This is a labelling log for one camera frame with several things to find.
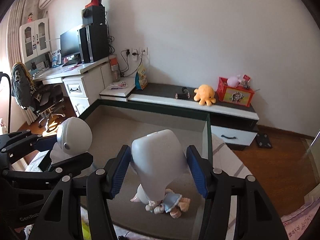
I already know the small doll with blue dress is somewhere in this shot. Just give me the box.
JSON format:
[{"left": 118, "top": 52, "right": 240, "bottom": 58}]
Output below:
[{"left": 130, "top": 185, "right": 191, "bottom": 220}]

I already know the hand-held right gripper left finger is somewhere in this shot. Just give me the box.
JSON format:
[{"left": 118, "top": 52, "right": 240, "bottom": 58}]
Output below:
[{"left": 27, "top": 144, "right": 132, "bottom": 240}]

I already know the pink plush toy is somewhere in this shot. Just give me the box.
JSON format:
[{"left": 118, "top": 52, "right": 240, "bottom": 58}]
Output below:
[{"left": 227, "top": 76, "right": 242, "bottom": 88}]

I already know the white desk drawer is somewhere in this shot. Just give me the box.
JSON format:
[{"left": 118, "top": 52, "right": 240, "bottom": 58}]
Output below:
[{"left": 62, "top": 76, "right": 88, "bottom": 98}]

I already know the colourful snack bag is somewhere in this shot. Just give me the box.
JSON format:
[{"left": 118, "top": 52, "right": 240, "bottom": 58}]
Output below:
[{"left": 135, "top": 64, "right": 148, "bottom": 90}]

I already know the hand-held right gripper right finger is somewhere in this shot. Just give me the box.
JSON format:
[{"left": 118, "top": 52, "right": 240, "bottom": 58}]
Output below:
[{"left": 186, "top": 145, "right": 290, "bottom": 240}]

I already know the pink printed blanket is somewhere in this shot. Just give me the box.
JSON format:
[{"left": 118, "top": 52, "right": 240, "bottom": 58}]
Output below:
[{"left": 280, "top": 200, "right": 317, "bottom": 240}]

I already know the orange octopus plush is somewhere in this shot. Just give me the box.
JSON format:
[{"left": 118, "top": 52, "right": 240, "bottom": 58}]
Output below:
[{"left": 194, "top": 84, "right": 217, "bottom": 105}]

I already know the white plastic bottle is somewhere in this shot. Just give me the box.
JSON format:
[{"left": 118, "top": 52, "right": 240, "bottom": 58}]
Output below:
[{"left": 131, "top": 129, "right": 188, "bottom": 202}]

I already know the small red package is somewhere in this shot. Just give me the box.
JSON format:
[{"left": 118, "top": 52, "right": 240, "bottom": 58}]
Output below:
[{"left": 240, "top": 74, "right": 252, "bottom": 89}]

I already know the grey printed jacket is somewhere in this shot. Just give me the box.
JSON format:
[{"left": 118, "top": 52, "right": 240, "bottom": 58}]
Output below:
[{"left": 10, "top": 62, "right": 38, "bottom": 110}]

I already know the white cabinet drawer black handle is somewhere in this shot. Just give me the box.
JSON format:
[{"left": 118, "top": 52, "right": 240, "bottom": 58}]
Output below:
[{"left": 211, "top": 125, "right": 257, "bottom": 147}]

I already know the black floor scale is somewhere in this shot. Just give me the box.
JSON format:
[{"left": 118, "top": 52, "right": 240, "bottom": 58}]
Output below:
[{"left": 255, "top": 132, "right": 273, "bottom": 149}]

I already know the white glass-door cabinet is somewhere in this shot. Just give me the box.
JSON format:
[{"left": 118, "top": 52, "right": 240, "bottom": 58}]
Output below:
[{"left": 19, "top": 17, "right": 52, "bottom": 64}]

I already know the blue and white box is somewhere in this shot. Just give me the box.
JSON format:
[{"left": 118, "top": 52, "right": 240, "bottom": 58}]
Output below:
[{"left": 51, "top": 50, "right": 62, "bottom": 67}]

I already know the pink printed booklet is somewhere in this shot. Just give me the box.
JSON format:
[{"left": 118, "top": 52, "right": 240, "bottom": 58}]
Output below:
[{"left": 108, "top": 81, "right": 128, "bottom": 90}]

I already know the beige curtain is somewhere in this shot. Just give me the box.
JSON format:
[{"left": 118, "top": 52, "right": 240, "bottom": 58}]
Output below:
[{"left": 0, "top": 0, "right": 42, "bottom": 130}]

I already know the black power cable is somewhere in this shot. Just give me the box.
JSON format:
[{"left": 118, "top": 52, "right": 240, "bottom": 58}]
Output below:
[
  {"left": 121, "top": 51, "right": 130, "bottom": 77},
  {"left": 134, "top": 51, "right": 143, "bottom": 74}
]

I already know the white radiator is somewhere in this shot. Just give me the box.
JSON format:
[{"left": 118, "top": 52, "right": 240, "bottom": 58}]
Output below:
[{"left": 25, "top": 105, "right": 38, "bottom": 125}]

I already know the white desk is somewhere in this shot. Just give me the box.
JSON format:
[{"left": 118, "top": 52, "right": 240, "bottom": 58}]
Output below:
[{"left": 32, "top": 56, "right": 113, "bottom": 118}]

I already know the black computer tower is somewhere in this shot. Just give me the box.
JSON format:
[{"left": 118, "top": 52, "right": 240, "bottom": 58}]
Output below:
[{"left": 77, "top": 24, "right": 110, "bottom": 63}]

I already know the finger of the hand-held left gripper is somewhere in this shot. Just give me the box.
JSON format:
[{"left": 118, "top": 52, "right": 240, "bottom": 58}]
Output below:
[
  {"left": 0, "top": 129, "right": 58, "bottom": 161},
  {"left": 0, "top": 152, "right": 94, "bottom": 188}
]

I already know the white round gadget silver button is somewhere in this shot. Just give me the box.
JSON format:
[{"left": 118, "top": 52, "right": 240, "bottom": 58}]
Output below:
[{"left": 49, "top": 117, "right": 93, "bottom": 167}]

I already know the black office chair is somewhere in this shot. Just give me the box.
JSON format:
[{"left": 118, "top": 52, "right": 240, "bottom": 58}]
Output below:
[{"left": 11, "top": 62, "right": 67, "bottom": 130}]

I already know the black computer monitor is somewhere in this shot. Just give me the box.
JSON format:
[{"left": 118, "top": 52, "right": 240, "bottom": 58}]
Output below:
[{"left": 60, "top": 25, "right": 83, "bottom": 60}]

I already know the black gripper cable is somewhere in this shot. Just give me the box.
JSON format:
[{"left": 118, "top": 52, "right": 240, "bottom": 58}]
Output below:
[{"left": 0, "top": 72, "right": 13, "bottom": 134}]

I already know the red printed box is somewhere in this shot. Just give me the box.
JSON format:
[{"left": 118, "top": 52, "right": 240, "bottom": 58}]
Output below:
[{"left": 216, "top": 77, "right": 255, "bottom": 107}]

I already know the pink storage box green rim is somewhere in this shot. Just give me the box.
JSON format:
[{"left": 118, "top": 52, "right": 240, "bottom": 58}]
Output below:
[{"left": 37, "top": 99, "right": 213, "bottom": 240}]

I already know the clear bottle orange label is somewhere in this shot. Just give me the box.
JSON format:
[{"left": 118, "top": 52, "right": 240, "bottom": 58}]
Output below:
[{"left": 110, "top": 54, "right": 119, "bottom": 82}]

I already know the black speaker box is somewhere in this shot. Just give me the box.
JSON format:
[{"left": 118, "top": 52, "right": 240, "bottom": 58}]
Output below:
[{"left": 81, "top": 5, "right": 106, "bottom": 26}]

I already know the black and white low cabinet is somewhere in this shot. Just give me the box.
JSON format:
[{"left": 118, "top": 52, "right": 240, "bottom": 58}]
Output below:
[{"left": 100, "top": 76, "right": 259, "bottom": 152}]

